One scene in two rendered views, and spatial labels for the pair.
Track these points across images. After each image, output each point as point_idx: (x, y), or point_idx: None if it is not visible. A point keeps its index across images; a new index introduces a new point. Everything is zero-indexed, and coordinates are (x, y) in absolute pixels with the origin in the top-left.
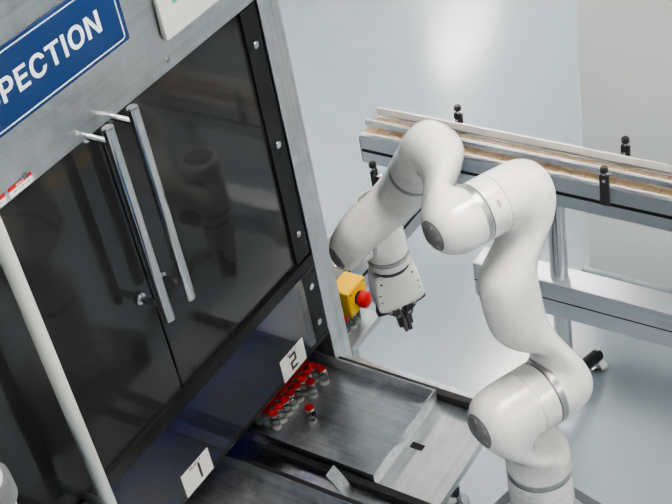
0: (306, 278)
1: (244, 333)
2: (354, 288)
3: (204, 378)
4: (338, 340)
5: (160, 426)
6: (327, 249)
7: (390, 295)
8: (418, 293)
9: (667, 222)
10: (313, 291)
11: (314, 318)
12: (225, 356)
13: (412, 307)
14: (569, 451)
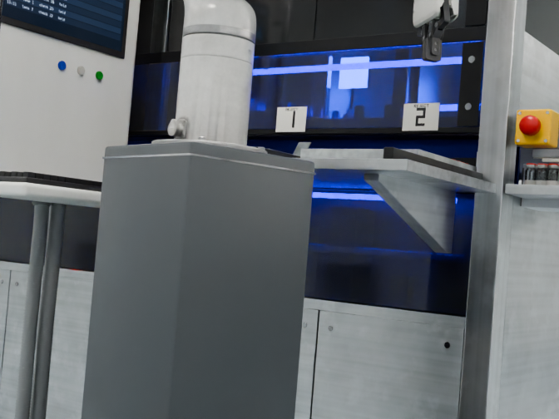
0: (468, 46)
1: (379, 40)
2: (530, 110)
3: (328, 45)
4: (487, 154)
5: (281, 48)
6: (508, 37)
7: (418, 2)
8: (432, 7)
9: None
10: (472, 67)
11: (463, 97)
12: (353, 43)
13: (431, 28)
14: (208, 2)
